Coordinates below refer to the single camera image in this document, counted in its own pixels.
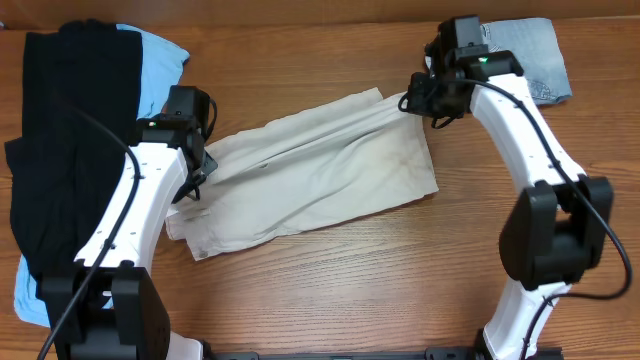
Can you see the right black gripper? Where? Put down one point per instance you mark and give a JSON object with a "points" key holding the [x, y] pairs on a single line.
{"points": [[419, 104]]}

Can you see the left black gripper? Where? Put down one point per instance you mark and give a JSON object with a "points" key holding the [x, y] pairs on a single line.
{"points": [[208, 165]]}

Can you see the beige khaki shorts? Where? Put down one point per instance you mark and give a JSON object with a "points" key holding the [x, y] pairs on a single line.
{"points": [[353, 157]]}

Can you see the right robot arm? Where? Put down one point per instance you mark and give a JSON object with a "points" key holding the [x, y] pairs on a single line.
{"points": [[556, 229]]}

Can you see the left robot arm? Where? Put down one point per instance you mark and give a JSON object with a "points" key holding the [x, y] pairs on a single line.
{"points": [[106, 305]]}

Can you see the light blue t-shirt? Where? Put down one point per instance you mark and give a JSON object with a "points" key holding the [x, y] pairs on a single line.
{"points": [[162, 66]]}

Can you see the folded light blue jeans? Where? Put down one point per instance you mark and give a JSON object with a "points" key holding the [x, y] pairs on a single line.
{"points": [[530, 55]]}

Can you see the black garment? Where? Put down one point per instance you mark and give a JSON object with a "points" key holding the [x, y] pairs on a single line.
{"points": [[64, 170]]}

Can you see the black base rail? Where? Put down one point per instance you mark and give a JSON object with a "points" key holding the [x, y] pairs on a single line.
{"points": [[434, 353]]}

